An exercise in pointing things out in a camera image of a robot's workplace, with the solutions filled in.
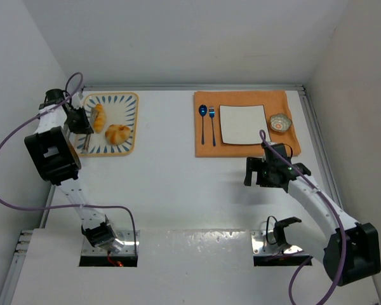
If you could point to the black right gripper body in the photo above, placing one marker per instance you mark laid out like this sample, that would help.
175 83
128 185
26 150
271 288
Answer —
251 171

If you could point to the metal tongs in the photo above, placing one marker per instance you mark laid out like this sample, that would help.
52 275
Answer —
86 140

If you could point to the blue fork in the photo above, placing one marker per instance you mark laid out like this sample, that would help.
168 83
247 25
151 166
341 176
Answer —
212 116

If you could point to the blue patterned rectangular tray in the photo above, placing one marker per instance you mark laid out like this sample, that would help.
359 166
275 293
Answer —
121 108

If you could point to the orange croissant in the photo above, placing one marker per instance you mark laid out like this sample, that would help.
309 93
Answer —
100 118

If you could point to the white front board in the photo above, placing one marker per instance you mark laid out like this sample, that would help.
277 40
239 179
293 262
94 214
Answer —
174 267

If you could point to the round striped bread roll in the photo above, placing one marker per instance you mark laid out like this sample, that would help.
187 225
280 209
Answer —
117 134

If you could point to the blue spoon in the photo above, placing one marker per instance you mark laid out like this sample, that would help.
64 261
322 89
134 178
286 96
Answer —
202 112

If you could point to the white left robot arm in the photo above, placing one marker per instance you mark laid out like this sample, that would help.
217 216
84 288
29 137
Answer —
57 161

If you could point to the orange cloth placemat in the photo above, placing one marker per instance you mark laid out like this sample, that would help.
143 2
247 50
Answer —
274 102

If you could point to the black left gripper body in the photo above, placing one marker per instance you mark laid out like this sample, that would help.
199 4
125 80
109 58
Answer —
83 122

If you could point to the small flower-shaped bowl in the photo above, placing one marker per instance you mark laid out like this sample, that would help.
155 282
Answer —
280 123

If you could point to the white square plate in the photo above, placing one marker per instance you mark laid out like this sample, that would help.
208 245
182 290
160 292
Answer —
241 125

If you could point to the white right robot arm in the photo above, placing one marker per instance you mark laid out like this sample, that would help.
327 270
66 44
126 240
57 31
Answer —
348 249

